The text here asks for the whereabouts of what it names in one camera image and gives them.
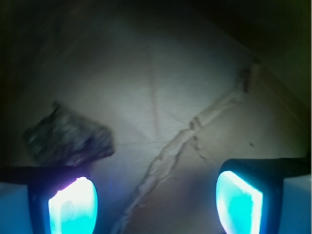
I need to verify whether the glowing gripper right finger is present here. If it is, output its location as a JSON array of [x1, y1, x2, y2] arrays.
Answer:
[[215, 158, 312, 234]]

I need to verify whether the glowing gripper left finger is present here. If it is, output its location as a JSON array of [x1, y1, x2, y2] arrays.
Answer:
[[0, 166, 98, 234]]

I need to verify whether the dark grey rock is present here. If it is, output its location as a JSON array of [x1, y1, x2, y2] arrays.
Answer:
[[22, 101, 115, 166]]

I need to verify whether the brown paper bag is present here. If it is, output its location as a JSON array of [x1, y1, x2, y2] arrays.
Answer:
[[0, 0, 311, 234]]

